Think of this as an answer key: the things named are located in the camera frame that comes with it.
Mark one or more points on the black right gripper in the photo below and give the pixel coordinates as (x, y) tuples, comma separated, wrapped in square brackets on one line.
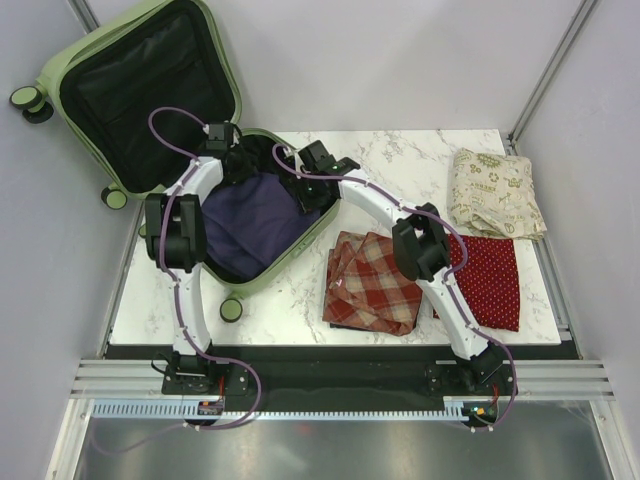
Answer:
[(306, 203)]

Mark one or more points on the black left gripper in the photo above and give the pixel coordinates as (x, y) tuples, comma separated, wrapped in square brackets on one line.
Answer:
[(246, 174)]

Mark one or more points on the purple garment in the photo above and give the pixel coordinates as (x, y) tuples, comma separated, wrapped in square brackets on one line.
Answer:
[(249, 225)]

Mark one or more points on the cream printed garment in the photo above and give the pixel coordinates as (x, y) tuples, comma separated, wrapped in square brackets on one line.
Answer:
[(493, 196)]

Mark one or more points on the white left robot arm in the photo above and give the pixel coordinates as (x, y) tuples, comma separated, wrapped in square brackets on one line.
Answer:
[(176, 241)]

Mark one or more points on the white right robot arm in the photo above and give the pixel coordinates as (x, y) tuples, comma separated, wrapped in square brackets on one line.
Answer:
[(426, 249)]

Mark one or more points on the red plaid folded shirt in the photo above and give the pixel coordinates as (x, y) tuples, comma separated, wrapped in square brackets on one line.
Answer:
[(365, 289)]

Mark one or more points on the green hard-shell suitcase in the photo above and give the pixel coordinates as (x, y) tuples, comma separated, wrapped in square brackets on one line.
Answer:
[(136, 92)]

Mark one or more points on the red polka dot cloth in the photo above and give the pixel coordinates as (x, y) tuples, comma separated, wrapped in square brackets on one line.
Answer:
[(489, 282)]

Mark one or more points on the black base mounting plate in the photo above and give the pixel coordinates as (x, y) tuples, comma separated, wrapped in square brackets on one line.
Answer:
[(352, 376)]

